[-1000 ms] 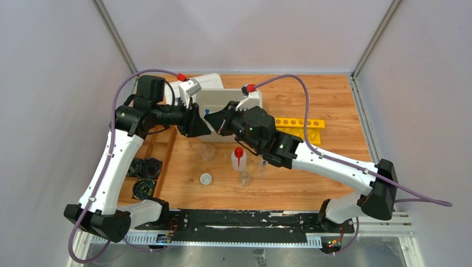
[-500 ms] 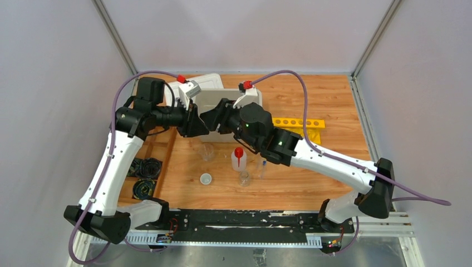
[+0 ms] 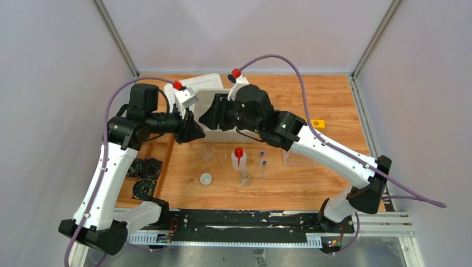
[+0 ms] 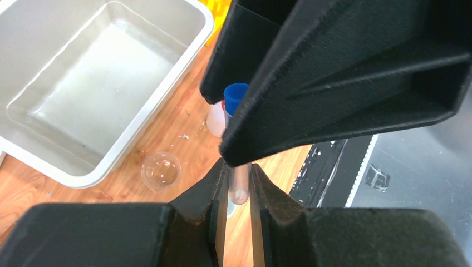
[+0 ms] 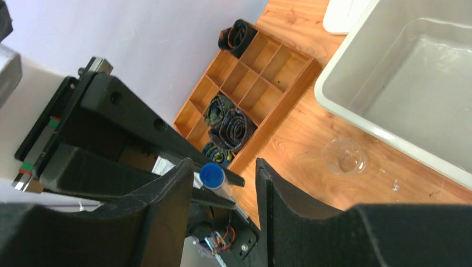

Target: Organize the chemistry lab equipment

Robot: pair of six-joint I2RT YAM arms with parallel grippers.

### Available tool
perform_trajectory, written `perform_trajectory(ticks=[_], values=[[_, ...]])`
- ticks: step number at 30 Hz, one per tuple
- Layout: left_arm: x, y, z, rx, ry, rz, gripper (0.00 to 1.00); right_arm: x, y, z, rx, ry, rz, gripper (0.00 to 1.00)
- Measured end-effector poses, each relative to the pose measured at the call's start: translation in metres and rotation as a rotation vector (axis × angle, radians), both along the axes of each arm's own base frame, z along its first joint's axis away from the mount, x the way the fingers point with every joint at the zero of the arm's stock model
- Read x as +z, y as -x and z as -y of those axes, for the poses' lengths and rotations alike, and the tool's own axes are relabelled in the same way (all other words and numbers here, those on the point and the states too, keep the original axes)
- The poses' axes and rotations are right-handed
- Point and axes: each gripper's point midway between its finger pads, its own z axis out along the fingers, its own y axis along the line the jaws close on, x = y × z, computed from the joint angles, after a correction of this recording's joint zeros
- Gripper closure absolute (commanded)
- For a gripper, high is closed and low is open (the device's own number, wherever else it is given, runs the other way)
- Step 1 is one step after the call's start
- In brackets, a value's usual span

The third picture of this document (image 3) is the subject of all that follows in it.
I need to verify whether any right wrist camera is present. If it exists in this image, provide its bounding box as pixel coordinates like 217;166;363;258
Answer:
228;75;249;101

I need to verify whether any wash bottle red cap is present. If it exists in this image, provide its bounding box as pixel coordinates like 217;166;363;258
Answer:
231;147;247;172

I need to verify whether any small glass jar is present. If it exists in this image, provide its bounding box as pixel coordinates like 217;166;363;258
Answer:
239;170;250;187

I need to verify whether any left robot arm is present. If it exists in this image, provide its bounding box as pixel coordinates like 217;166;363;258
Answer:
58;83;204;255

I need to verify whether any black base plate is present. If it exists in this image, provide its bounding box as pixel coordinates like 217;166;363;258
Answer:
134;209;356;245

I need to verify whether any wooden organizer tray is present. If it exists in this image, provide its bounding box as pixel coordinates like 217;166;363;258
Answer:
115;133;175;209

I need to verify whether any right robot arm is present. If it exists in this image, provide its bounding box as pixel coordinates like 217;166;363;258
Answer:
199;85;391;233

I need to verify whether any white bin lid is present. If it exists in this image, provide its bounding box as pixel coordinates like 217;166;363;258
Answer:
163;73;223;108

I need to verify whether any small white cup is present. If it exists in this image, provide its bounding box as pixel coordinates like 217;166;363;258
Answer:
200;173;212;185

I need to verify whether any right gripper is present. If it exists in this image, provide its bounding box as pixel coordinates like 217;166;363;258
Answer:
199;93;263;135

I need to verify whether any yellow test tube rack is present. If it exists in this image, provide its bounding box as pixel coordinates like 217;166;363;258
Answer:
305;119;326;130

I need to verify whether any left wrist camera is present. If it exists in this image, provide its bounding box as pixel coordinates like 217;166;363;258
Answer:
174;87;198;117

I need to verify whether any clear glass beaker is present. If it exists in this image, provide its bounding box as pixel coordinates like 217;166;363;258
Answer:
199;143;215;161

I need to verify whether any purple cable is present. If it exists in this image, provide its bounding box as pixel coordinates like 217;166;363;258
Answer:
231;54;447;255
63;76;183;267

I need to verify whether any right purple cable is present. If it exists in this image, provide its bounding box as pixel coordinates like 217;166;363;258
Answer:
231;54;447;255

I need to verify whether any blue cap tube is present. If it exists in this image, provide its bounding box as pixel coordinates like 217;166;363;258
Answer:
259;160;267;180
255;151;264;170

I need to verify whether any beige plastic bin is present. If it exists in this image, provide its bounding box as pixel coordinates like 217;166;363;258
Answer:
193;88;259;144

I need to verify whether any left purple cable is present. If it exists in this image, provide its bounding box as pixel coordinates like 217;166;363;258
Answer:
63;76;183;267

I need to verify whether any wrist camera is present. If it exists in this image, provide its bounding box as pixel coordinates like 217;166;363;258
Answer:
174;87;198;117
228;75;249;101

